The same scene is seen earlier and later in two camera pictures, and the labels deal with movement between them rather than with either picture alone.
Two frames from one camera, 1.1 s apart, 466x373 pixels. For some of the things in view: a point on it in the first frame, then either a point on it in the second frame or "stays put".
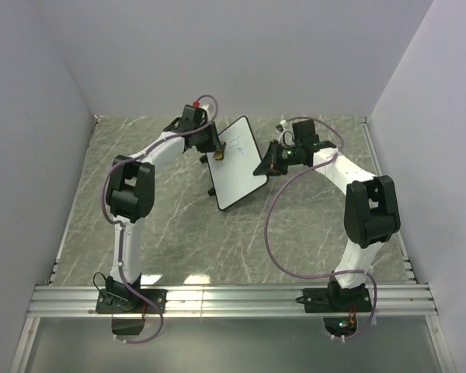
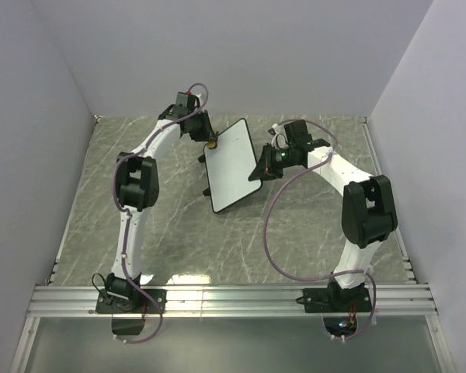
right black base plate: (336, 300) stays put
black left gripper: (215, 144) → (208, 134)
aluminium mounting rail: (224, 301) stays put
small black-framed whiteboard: (231, 170) stays put
